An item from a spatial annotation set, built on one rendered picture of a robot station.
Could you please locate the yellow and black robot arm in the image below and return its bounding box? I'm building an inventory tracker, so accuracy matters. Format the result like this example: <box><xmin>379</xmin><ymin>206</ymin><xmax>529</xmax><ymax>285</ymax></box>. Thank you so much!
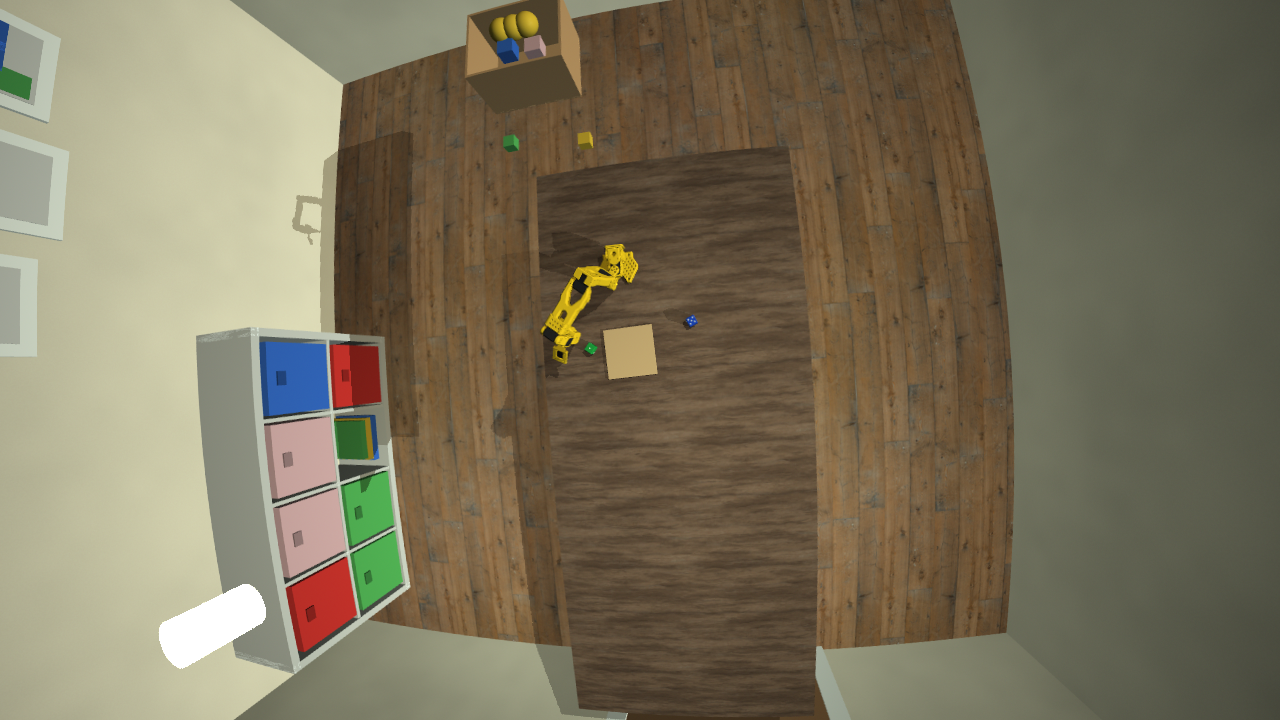
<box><xmin>540</xmin><ymin>246</ymin><xmax>637</xmax><ymax>347</ymax></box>

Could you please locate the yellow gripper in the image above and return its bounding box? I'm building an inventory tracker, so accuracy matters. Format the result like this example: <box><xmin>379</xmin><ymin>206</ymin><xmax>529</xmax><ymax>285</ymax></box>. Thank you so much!
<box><xmin>553</xmin><ymin>325</ymin><xmax>580</xmax><ymax>364</ymax></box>

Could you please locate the tan flat mat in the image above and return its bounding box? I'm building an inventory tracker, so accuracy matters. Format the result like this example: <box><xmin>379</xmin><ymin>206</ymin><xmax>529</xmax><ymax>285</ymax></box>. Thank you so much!
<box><xmin>603</xmin><ymin>324</ymin><xmax>658</xmax><ymax>379</ymax></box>

